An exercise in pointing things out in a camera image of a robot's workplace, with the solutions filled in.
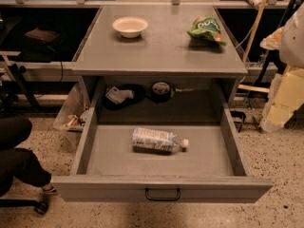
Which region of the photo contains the grey open drawer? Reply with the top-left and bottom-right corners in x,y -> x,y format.
52,80 -> 273,203

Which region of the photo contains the black tape roll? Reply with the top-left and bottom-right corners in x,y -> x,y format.
151,82 -> 171,103

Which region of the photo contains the black office chair base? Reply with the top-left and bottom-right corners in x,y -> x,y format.
0,199 -> 48,215

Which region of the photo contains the person in black clothes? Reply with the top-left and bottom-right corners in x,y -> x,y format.
0,117 -> 56,196

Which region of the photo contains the clear plastic bin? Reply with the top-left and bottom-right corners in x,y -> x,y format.
53,84 -> 86,146

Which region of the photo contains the white paper bowl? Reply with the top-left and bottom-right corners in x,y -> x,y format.
112,16 -> 148,38

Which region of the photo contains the dark box under bench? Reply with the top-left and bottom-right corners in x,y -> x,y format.
25,28 -> 60,43

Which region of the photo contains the black bag with white label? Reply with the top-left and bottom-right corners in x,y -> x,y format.
103,84 -> 145,110

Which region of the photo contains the grey counter cabinet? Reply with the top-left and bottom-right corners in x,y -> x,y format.
74,5 -> 247,124

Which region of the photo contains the blue plastic water bottle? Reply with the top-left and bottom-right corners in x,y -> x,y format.
131,127 -> 190,154

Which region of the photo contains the wooden stick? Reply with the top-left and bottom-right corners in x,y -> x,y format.
242,0 -> 268,63

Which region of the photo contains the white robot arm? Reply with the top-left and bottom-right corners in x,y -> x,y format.
259,4 -> 304,132

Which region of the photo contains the green chip bag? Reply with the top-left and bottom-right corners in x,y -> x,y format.
187,15 -> 226,46

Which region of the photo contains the black drawer handle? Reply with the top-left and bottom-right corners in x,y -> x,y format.
144,188 -> 181,201

